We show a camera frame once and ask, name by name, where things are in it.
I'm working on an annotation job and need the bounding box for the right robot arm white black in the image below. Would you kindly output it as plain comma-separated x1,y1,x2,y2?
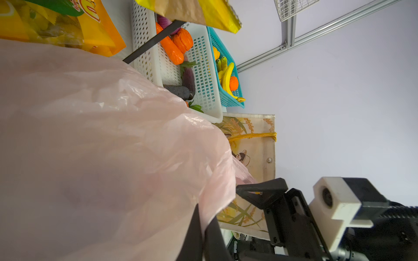
235,177,418,261

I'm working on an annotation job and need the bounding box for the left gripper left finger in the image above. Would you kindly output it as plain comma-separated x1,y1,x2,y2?
176,204,203,261

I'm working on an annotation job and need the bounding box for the white wire wall basket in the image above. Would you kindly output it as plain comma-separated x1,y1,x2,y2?
274,0,320,22

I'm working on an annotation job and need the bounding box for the wooden two-tier shelf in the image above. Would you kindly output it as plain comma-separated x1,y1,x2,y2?
123,20,185,64

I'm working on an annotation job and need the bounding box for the orange snack bag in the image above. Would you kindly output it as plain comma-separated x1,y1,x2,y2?
1,0,126,57

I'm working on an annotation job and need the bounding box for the purple onion top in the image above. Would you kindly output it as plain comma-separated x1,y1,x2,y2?
156,14,172,29

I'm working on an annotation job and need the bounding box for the small orange vegetable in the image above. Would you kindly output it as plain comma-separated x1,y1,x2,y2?
172,28,194,54

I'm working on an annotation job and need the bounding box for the white plastic vegetable basket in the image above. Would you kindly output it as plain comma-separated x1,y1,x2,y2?
131,1,223,123

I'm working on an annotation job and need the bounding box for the banana bunch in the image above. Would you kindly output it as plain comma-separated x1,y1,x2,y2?
216,57,246,103

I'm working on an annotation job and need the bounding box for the pink plastic grocery bag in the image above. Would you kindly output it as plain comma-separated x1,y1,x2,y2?
1,40,251,261

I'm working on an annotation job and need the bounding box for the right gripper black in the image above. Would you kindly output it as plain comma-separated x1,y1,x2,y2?
236,178,333,261

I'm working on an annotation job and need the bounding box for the white canvas tote bag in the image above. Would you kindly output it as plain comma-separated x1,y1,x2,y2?
216,113,276,240

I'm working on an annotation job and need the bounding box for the yellow chips bag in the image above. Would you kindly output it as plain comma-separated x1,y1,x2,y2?
136,0,242,34

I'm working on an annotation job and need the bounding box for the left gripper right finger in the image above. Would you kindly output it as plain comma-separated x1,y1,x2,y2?
203,217,233,261

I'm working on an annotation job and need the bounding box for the dark eggplant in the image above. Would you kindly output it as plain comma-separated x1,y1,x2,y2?
163,85,192,101

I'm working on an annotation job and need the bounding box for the orange fruit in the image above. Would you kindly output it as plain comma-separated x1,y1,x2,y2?
229,76,239,92

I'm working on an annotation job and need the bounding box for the teal plastic fruit basket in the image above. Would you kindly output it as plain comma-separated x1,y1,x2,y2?
207,27,245,108

